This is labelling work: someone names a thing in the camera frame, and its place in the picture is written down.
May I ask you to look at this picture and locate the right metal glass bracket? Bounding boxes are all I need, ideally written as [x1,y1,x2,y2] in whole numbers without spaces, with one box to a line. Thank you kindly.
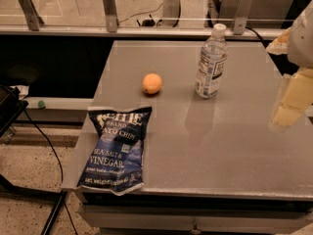
[233,0,253,35]

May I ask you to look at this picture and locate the blue kettle chips bag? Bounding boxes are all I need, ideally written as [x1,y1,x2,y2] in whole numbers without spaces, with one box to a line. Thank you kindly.
[76,107,153,196]

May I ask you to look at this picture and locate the black cable on floor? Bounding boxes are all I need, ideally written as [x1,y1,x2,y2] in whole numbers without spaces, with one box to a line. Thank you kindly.
[19,101,79,235]

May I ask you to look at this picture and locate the clear plastic water bottle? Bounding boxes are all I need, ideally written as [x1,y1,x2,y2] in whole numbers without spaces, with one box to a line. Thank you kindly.
[196,23,228,99]

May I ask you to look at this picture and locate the middle metal glass bracket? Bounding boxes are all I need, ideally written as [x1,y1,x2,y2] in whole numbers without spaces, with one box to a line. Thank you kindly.
[103,0,119,32]

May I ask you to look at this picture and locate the cable behind glass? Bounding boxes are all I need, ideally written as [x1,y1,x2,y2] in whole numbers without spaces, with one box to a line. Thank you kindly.
[117,2,164,24]

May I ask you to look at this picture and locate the black stand leg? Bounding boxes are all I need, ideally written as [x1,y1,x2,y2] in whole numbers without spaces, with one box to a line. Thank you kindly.
[40,191,67,235]

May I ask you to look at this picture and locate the black equipment at left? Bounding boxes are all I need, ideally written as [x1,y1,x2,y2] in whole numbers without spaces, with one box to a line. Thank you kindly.
[0,85,28,137]

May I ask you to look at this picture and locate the small green object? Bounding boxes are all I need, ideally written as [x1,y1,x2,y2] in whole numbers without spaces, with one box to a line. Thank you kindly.
[37,100,46,110]

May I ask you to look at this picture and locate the orange fruit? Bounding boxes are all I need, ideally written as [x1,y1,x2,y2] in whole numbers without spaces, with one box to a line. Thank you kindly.
[142,73,162,95]

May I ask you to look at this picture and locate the left metal glass bracket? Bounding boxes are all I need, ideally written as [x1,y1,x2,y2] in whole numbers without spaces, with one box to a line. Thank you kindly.
[18,0,44,31]

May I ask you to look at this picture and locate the metal glass bracket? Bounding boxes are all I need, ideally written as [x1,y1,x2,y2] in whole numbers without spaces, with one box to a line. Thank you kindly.
[103,0,119,32]
[233,0,253,35]
[18,0,44,31]

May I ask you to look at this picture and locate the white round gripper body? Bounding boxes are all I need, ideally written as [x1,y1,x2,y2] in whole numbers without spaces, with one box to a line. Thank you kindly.
[288,9,313,68]

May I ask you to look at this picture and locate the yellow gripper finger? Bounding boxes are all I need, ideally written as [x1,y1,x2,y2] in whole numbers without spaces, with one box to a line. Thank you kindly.
[266,27,291,55]
[269,67,313,130]

